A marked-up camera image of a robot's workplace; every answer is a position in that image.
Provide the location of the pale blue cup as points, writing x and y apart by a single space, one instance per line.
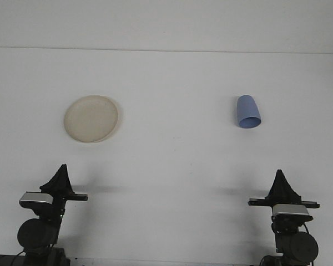
247 109

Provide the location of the pale round plate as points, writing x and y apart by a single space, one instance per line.
91 119

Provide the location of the pale grey camera box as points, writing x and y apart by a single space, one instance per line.
34 199
290 209

